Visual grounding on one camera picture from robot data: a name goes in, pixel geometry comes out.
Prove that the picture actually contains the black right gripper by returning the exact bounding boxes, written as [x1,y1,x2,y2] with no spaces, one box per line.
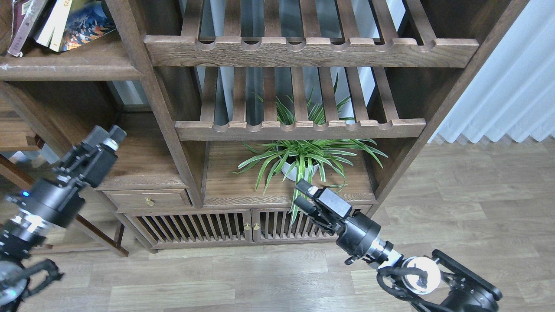
[294,179,381,260]

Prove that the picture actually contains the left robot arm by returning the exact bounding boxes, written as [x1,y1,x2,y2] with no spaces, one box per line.
[0,126,127,312]

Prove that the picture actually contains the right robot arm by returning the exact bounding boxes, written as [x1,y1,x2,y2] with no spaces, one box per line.
[294,180,502,312]

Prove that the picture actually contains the colourful cover paperback book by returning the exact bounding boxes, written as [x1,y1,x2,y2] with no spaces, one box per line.
[49,0,116,52]

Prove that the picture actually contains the dark wooden bookshelf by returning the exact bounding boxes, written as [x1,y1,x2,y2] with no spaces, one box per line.
[1,0,529,253]

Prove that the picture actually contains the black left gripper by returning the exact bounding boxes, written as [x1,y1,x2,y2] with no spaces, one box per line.
[17,126,127,228]

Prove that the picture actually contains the white plant pot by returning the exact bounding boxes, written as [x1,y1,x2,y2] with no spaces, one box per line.
[281,157,319,182]

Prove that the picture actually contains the white curtain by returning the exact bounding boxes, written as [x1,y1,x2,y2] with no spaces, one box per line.
[431,0,555,144]

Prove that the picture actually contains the yellow green book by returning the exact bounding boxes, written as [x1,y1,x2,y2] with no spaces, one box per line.
[33,0,58,47]

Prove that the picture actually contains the maroon book white characters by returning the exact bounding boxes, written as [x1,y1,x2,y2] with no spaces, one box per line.
[7,0,48,57]

